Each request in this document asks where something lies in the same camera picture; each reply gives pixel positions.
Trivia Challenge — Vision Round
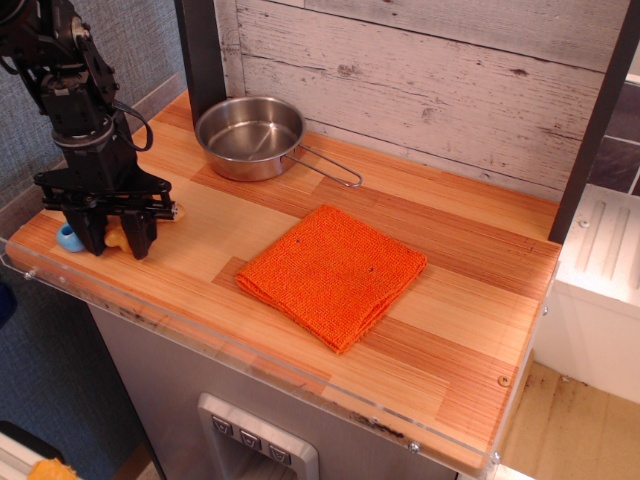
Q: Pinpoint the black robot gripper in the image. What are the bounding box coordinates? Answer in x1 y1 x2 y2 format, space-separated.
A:
34 133 178 260

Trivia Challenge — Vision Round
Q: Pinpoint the tan toy chicken piece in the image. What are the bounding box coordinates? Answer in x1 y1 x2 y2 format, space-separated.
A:
104 203 186 253

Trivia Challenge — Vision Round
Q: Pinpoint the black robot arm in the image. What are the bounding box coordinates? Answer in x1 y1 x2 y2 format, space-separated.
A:
1 1 177 259

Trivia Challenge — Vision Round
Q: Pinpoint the clear acrylic edge guard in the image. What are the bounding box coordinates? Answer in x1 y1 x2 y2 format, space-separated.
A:
1 239 499 479

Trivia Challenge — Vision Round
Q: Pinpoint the stainless steel pot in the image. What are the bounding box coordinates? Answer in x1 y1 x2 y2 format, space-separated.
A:
195 96 363 188

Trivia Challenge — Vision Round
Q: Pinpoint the grey toy fridge cabinet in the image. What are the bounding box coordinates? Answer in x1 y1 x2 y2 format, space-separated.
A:
90 307 457 479

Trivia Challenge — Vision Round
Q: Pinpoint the orange knitted cloth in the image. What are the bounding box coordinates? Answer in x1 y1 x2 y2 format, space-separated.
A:
236 205 427 354

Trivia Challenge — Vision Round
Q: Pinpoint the yellow object at corner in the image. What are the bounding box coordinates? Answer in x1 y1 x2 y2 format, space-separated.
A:
26 459 79 480

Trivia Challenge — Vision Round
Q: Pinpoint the silver dispenser panel with buttons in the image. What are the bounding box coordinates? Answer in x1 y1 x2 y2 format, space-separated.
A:
198 393 320 479

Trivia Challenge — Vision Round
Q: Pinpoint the white toy sink unit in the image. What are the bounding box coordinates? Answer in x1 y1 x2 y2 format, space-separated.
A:
533 185 639 402

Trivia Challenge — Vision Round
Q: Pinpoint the blue handled grey spoon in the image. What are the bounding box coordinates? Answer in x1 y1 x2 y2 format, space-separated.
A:
56 222 85 253

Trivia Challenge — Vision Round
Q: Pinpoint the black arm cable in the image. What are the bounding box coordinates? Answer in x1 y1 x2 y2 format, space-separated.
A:
113 99 154 153

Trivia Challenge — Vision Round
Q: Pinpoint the dark left post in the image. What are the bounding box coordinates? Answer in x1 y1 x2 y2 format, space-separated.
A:
174 0 227 124

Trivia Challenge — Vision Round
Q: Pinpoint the dark post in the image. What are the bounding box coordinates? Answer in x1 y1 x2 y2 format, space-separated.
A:
174 0 227 124
548 0 639 244

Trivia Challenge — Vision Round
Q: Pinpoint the dark right post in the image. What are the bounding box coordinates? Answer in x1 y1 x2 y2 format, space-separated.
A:
548 0 639 244

